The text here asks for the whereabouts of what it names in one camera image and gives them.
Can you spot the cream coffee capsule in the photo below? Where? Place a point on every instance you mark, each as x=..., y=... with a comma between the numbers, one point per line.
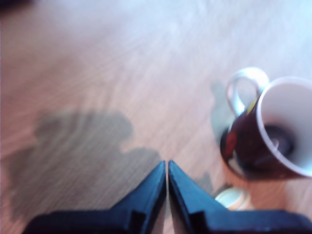
x=230, y=197

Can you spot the planet print coffee mug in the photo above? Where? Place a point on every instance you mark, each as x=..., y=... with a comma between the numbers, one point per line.
x=246, y=146

